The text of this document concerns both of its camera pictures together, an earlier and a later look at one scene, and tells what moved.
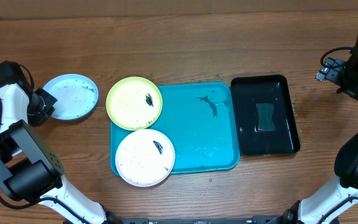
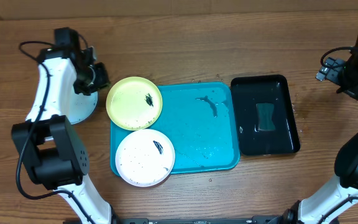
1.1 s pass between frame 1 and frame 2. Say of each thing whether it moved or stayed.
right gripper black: stayed
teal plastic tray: stayed
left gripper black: moved
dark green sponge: stayed
